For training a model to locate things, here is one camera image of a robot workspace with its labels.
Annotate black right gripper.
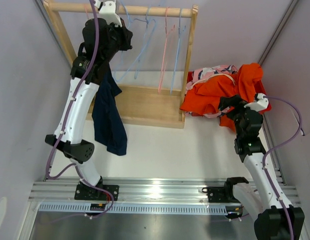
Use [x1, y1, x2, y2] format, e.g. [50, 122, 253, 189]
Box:
[218, 94, 252, 138]

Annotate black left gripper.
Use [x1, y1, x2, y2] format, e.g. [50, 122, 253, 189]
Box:
[103, 17, 133, 63]

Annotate orange shorts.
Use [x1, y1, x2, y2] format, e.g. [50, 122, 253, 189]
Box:
[180, 63, 266, 132]

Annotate blue hanger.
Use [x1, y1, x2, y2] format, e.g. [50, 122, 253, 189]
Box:
[112, 0, 158, 83]
[134, 5, 157, 80]
[170, 8, 185, 94]

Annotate pink shark print shorts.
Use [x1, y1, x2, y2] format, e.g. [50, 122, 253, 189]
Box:
[181, 65, 237, 118]

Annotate navy blue shorts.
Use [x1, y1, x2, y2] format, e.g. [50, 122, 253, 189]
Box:
[92, 69, 128, 156]

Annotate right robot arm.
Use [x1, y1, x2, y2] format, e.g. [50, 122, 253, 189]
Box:
[218, 93, 304, 240]

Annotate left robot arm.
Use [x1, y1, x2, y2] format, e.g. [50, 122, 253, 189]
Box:
[45, 18, 133, 200]

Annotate red plastic tray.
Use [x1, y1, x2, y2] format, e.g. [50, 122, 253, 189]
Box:
[187, 71, 194, 86]

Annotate wooden clothes rack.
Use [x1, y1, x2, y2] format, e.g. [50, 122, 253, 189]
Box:
[43, 0, 198, 129]

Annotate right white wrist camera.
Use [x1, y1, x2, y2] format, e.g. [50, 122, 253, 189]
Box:
[244, 93, 269, 112]

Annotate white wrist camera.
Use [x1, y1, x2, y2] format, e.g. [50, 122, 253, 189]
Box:
[94, 0, 122, 27]
[244, 93, 269, 112]

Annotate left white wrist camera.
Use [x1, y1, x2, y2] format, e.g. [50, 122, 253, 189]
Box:
[94, 0, 122, 27]

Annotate aluminium mounting rail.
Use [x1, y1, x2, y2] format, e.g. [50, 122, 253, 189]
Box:
[27, 176, 302, 216]

